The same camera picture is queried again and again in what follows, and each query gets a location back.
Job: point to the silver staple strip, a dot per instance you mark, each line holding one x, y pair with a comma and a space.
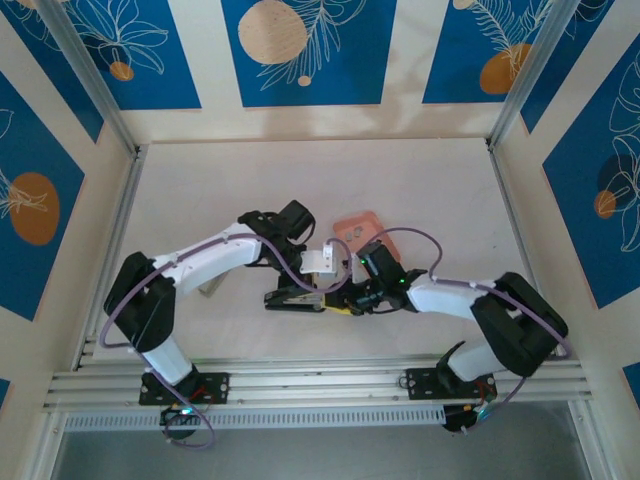
346, 234
358, 231

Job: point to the aluminium frame post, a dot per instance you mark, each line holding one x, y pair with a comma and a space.
535, 60
85, 60

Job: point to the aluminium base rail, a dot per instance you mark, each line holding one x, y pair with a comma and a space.
325, 385

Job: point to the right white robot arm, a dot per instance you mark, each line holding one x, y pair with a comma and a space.
445, 300

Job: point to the aluminium side rail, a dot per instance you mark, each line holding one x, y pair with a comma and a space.
515, 225
117, 225

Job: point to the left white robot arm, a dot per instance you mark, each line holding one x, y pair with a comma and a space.
215, 266

